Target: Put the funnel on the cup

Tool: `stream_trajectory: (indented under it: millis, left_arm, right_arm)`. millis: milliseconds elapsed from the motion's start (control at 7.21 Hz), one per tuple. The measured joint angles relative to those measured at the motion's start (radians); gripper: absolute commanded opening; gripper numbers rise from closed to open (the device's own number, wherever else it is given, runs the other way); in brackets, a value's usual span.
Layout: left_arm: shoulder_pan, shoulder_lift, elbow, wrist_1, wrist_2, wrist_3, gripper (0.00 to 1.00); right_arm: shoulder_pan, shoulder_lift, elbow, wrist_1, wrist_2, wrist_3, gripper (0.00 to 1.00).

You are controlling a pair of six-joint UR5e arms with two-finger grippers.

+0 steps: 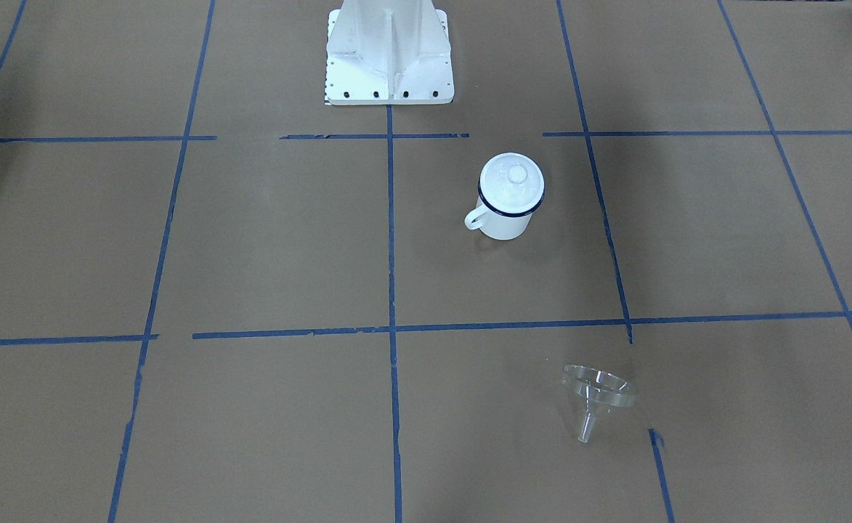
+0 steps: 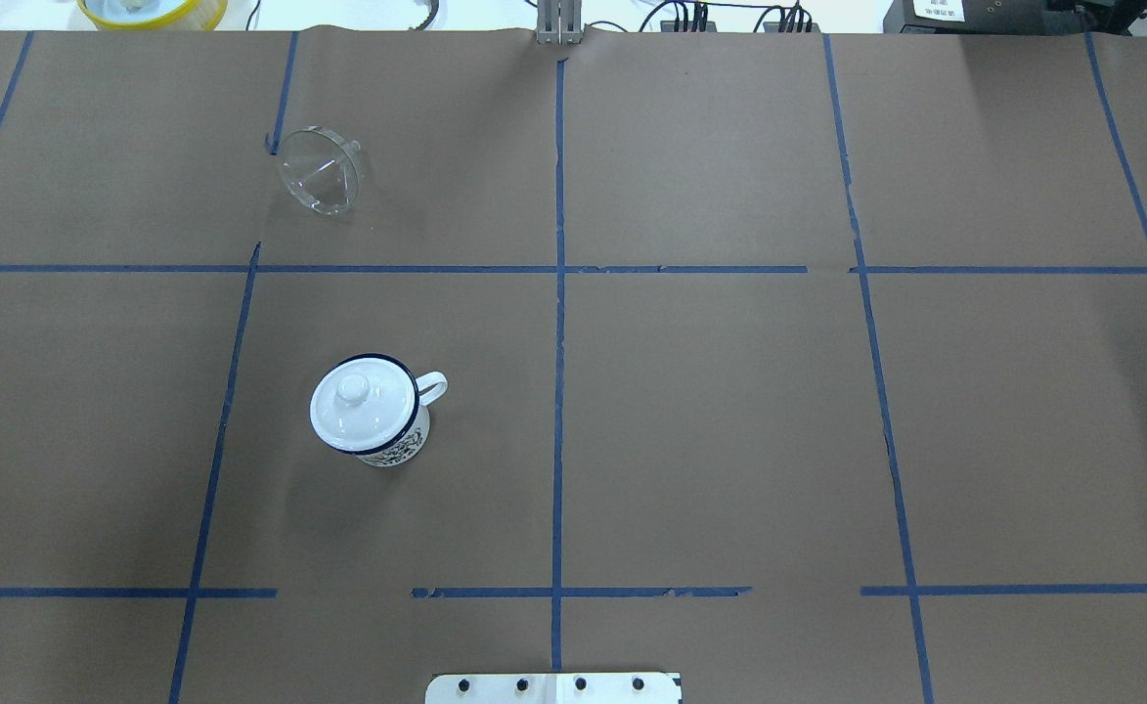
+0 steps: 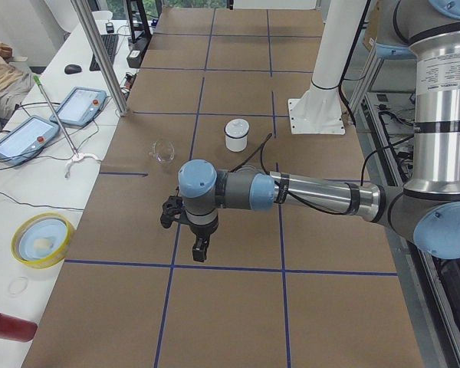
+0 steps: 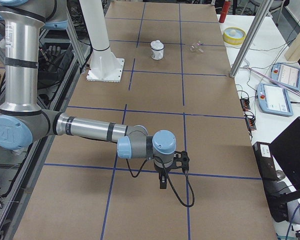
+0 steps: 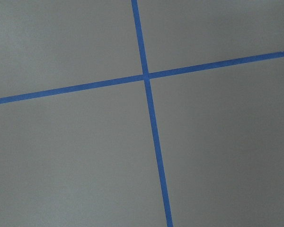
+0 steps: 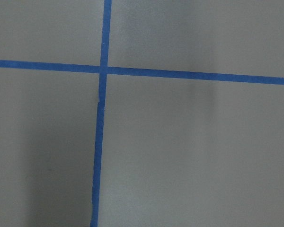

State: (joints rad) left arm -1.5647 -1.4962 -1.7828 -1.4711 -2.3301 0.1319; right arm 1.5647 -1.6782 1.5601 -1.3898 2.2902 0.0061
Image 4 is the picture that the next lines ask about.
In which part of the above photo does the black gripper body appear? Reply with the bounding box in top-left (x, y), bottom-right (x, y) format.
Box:
top-left (155, 165), bottom-right (168, 181)

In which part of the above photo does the white enamel mug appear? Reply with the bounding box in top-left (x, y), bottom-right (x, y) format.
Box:
top-left (151, 44), bottom-right (164, 61)

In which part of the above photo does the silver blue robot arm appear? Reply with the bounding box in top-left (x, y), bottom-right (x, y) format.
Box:
top-left (0, 0), bottom-right (176, 189)

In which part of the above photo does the clear plastic funnel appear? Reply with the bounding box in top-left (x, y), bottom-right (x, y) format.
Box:
top-left (190, 41), bottom-right (204, 54)

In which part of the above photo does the brown cardboard table cover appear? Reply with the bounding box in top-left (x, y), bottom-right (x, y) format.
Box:
top-left (14, 1), bottom-right (276, 240)

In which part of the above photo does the lower orange black connector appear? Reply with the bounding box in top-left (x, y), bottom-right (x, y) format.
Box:
top-left (245, 115), bottom-right (257, 131)

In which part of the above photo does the orange black connector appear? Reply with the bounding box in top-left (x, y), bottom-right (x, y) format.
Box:
top-left (245, 115), bottom-right (257, 131)
top-left (239, 97), bottom-right (251, 112)

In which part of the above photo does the black computer box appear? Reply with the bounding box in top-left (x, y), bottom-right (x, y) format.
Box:
top-left (253, 141), bottom-right (277, 181)

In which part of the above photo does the upper orange black connector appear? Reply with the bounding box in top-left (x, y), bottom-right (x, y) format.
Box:
top-left (239, 97), bottom-right (251, 112)

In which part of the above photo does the black monitor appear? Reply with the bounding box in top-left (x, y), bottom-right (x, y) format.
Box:
top-left (270, 116), bottom-right (300, 190)

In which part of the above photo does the lower teach pendant tablet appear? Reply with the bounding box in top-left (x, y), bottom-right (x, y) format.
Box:
top-left (257, 83), bottom-right (294, 117)

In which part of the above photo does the teach pendant tablet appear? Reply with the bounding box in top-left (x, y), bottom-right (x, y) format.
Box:
top-left (271, 62), bottom-right (300, 91)
top-left (257, 83), bottom-right (294, 117)

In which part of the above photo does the yellow white tape roll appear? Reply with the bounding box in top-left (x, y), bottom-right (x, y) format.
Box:
top-left (222, 27), bottom-right (246, 45)

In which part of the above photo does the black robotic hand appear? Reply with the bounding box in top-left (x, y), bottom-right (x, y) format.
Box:
top-left (37, 43), bottom-right (73, 89)

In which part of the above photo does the thin metal rod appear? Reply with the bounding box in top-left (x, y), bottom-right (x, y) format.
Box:
top-left (244, 66), bottom-right (300, 97)

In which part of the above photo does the upper teach pendant tablet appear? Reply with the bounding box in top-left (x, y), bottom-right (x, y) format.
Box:
top-left (271, 62), bottom-right (300, 91)

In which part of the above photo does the red bottle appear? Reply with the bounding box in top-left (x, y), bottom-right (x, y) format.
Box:
top-left (218, 0), bottom-right (231, 23)

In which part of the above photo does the wooden board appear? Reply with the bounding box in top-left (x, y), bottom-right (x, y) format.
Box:
top-left (284, 33), bottom-right (300, 62)

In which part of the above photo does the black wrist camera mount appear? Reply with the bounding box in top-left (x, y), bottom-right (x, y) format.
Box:
top-left (171, 150), bottom-right (190, 175)

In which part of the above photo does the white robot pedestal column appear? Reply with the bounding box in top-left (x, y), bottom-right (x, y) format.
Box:
top-left (80, 0), bottom-right (125, 83)

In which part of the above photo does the aluminium frame post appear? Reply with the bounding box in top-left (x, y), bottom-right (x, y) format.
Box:
top-left (229, 0), bottom-right (273, 78)

